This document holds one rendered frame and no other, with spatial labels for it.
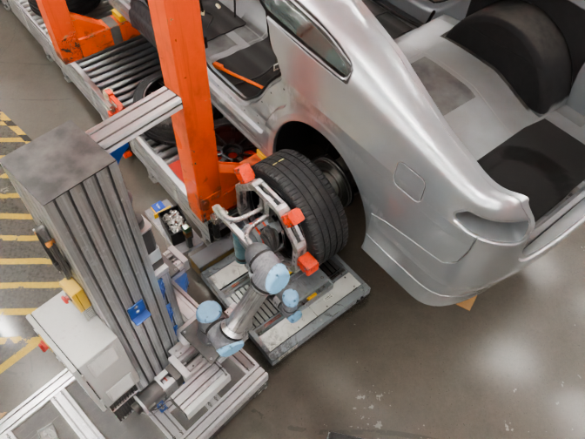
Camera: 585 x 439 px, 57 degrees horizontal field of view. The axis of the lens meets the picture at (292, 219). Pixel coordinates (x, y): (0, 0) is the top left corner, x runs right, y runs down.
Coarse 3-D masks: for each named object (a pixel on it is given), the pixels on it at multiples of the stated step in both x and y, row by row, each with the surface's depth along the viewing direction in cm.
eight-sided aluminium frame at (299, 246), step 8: (240, 184) 291; (248, 184) 281; (256, 184) 277; (264, 184) 277; (240, 192) 298; (248, 192) 304; (256, 192) 278; (264, 192) 274; (272, 192) 274; (240, 200) 304; (248, 200) 309; (264, 200) 275; (280, 200) 271; (240, 208) 309; (248, 208) 314; (272, 208) 272; (280, 208) 268; (288, 208) 270; (280, 216) 268; (288, 232) 271; (296, 232) 274; (296, 240) 272; (304, 240) 275; (296, 248) 273; (304, 248) 277; (280, 256) 311; (296, 256) 279; (288, 264) 296; (296, 264) 284; (296, 272) 290
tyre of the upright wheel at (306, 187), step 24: (264, 168) 280; (288, 168) 277; (312, 168) 277; (288, 192) 269; (312, 192) 271; (336, 192) 277; (312, 216) 269; (336, 216) 277; (312, 240) 274; (336, 240) 285
